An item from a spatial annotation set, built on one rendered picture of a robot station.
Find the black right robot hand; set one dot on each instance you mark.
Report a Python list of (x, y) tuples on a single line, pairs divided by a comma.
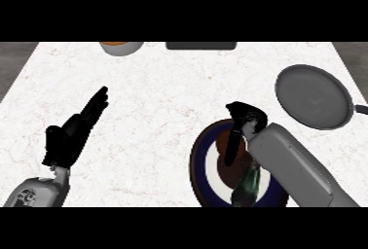
[(240, 129)]

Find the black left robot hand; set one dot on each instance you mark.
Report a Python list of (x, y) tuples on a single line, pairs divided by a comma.
[(72, 136)]

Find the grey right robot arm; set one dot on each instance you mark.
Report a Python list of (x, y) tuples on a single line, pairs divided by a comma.
[(298, 165)]

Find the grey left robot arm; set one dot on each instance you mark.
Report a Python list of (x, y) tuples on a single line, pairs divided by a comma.
[(41, 191)]

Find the blue and white plate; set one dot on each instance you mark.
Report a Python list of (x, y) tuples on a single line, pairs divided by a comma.
[(211, 168)]

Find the brown cupcake with green wrapper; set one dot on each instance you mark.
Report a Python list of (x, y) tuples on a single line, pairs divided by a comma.
[(245, 181)]

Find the grey frying pan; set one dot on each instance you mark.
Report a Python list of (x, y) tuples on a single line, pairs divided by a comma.
[(314, 96)]

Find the dark grey flat appliance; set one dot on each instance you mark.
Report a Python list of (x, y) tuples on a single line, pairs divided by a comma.
[(202, 45)]

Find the white bowl with orange content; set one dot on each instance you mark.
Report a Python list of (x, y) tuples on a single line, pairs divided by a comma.
[(120, 48)]

